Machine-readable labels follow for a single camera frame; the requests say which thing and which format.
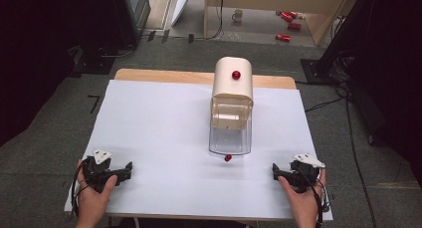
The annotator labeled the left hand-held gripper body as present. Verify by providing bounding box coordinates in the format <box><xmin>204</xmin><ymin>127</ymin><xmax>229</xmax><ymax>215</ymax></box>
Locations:
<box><xmin>82</xmin><ymin>149</ymin><xmax>115</xmax><ymax>193</ymax></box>

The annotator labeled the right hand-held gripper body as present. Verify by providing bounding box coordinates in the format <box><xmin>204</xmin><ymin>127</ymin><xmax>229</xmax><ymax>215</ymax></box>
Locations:
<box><xmin>288</xmin><ymin>152</ymin><xmax>326</xmax><ymax>194</ymax></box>

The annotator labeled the cream lidded clear container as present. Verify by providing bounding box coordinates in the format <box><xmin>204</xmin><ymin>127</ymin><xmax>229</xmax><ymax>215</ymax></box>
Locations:
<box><xmin>207</xmin><ymin>56</ymin><xmax>255</xmax><ymax>156</ymax></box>

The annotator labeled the person's left hand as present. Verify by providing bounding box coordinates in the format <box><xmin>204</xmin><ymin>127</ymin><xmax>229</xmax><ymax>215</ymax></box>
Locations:
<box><xmin>75</xmin><ymin>158</ymin><xmax>119</xmax><ymax>228</ymax></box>

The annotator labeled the person's right hand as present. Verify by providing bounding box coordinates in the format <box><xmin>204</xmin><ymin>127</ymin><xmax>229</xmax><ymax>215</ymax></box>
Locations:
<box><xmin>277</xmin><ymin>167</ymin><xmax>327</xmax><ymax>228</ymax></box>

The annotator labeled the white table sheet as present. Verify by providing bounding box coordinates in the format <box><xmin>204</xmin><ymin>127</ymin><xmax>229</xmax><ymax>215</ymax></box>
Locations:
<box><xmin>64</xmin><ymin>79</ymin><xmax>334</xmax><ymax>222</ymax></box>

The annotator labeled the wooden table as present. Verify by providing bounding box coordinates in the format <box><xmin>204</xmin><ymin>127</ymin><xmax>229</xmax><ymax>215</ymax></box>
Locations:
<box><xmin>113</xmin><ymin>68</ymin><xmax>298</xmax><ymax>91</ymax></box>

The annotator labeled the black stand base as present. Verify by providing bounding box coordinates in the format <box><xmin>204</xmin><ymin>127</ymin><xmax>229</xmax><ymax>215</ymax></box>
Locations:
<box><xmin>300</xmin><ymin>58</ymin><xmax>337</xmax><ymax>87</ymax></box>

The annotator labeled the dark curtain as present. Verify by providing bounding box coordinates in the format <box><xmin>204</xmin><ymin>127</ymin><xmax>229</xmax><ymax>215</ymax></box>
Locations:
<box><xmin>0</xmin><ymin>0</ymin><xmax>115</xmax><ymax>147</ymax></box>
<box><xmin>326</xmin><ymin>0</ymin><xmax>422</xmax><ymax>186</ymax></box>

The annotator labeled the black monitor cabinet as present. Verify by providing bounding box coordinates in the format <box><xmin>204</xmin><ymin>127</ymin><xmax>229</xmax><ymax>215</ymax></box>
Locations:
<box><xmin>110</xmin><ymin>0</ymin><xmax>152</xmax><ymax>51</ymax></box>

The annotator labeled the grey mug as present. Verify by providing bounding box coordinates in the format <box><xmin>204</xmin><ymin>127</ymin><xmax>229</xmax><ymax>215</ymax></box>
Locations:
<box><xmin>231</xmin><ymin>8</ymin><xmax>244</xmax><ymax>23</ymax></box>

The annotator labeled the white board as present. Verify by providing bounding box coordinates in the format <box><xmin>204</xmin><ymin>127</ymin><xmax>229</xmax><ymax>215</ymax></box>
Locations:
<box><xmin>170</xmin><ymin>0</ymin><xmax>194</xmax><ymax>19</ymax></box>

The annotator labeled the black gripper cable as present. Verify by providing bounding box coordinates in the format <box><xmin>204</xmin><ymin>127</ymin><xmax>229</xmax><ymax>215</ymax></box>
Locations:
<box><xmin>307</xmin><ymin>169</ymin><xmax>332</xmax><ymax>228</ymax></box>
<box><xmin>70</xmin><ymin>158</ymin><xmax>89</xmax><ymax>219</ymax></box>

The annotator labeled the black floor cable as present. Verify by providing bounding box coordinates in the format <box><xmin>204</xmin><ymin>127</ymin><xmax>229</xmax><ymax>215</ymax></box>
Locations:
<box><xmin>304</xmin><ymin>85</ymin><xmax>379</xmax><ymax>228</ymax></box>

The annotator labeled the black hanging cable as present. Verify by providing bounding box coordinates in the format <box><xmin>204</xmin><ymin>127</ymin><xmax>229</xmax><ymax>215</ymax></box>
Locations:
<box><xmin>193</xmin><ymin>0</ymin><xmax>226</xmax><ymax>42</ymax></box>

